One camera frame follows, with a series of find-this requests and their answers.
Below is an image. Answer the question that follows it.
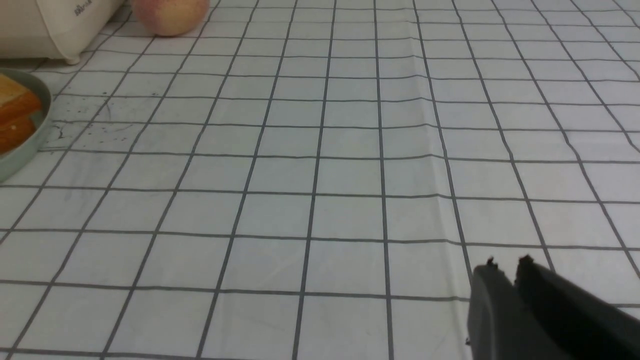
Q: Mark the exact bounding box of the toast slice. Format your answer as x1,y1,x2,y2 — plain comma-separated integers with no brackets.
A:
0,116,36,155
0,74,42,124

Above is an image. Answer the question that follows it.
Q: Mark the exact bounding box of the pink peach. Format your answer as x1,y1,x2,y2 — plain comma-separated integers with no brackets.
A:
130,0,210,37

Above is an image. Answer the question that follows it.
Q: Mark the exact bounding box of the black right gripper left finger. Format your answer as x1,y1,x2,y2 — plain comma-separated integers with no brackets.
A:
466,257,570,360

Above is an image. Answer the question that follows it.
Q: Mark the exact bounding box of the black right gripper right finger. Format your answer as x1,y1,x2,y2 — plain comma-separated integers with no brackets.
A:
515,255,639,360

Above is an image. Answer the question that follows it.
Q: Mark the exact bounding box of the white grid tablecloth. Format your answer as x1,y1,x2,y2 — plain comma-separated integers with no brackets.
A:
1,0,640,360

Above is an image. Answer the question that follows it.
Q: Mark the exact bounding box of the cream white toaster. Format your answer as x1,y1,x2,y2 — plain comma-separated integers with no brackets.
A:
0,0,124,65

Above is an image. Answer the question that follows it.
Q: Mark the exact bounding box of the light green plate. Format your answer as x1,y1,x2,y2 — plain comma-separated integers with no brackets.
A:
0,68,53,182

